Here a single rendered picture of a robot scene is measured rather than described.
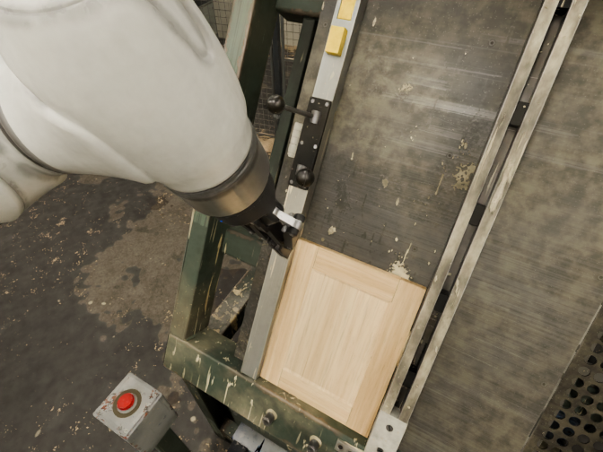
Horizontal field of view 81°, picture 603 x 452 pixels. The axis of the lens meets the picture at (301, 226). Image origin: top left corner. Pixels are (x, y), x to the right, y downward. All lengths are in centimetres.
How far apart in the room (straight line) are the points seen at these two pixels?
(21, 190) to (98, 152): 9
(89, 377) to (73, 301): 55
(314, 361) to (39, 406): 167
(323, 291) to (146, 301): 168
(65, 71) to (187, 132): 6
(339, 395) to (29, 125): 86
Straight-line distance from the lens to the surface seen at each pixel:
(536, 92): 73
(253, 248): 99
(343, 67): 82
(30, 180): 31
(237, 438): 117
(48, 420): 229
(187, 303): 106
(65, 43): 20
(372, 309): 84
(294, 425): 103
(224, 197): 30
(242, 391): 106
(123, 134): 22
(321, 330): 90
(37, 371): 245
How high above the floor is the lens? 186
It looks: 45 degrees down
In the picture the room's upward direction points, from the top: straight up
